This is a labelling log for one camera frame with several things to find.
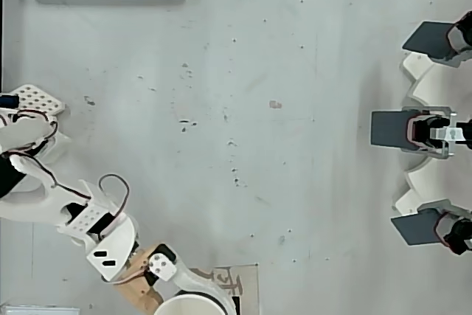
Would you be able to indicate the servo unit with grey paddle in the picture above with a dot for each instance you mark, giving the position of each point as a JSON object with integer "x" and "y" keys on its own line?
{"x": 416, "y": 230}
{"x": 387, "y": 128}
{"x": 427, "y": 40}

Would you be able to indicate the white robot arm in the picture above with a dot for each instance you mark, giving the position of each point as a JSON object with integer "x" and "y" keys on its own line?
{"x": 110, "y": 252}

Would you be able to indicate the white flat box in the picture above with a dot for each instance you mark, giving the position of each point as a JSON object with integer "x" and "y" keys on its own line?
{"x": 37, "y": 311}

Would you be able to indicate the black paper cup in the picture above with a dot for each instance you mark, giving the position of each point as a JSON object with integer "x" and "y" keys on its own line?
{"x": 191, "y": 307}

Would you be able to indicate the printed paper mat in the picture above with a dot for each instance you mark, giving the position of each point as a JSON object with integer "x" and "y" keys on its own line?
{"x": 247, "y": 285}

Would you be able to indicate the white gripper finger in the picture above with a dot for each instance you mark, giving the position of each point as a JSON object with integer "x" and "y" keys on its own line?
{"x": 191, "y": 280}

